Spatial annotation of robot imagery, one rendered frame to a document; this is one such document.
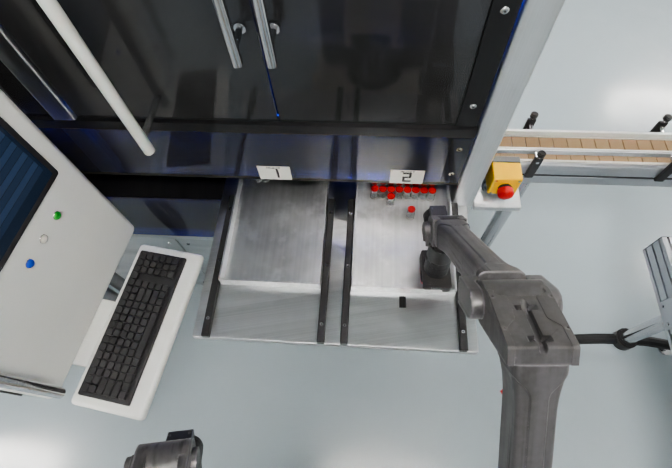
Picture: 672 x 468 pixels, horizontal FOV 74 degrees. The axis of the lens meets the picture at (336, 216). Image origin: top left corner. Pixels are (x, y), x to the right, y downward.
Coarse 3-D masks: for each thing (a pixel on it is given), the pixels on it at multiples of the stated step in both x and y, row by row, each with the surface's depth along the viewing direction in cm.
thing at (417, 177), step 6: (390, 174) 113; (396, 174) 113; (402, 174) 112; (408, 174) 112; (414, 174) 112; (420, 174) 112; (390, 180) 115; (396, 180) 115; (414, 180) 114; (420, 180) 114
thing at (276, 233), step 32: (256, 192) 129; (288, 192) 129; (320, 192) 129; (256, 224) 124; (288, 224) 124; (320, 224) 124; (224, 256) 117; (256, 256) 120; (288, 256) 119; (320, 256) 115; (320, 288) 115
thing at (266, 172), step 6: (258, 168) 114; (264, 168) 114; (270, 168) 114; (276, 168) 114; (282, 168) 114; (288, 168) 113; (264, 174) 117; (270, 174) 116; (276, 174) 116; (282, 174) 116; (288, 174) 116
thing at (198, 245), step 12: (132, 240) 161; (144, 240) 161; (156, 240) 160; (168, 240) 159; (180, 240) 159; (192, 240) 158; (204, 240) 157; (132, 252) 172; (192, 252) 168; (204, 252) 167; (120, 264) 184; (204, 264) 178; (204, 276) 191
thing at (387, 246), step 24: (360, 192) 128; (360, 216) 124; (384, 216) 124; (360, 240) 121; (384, 240) 120; (408, 240) 120; (360, 264) 117; (384, 264) 117; (408, 264) 117; (360, 288) 113; (384, 288) 112; (408, 288) 110; (456, 288) 110
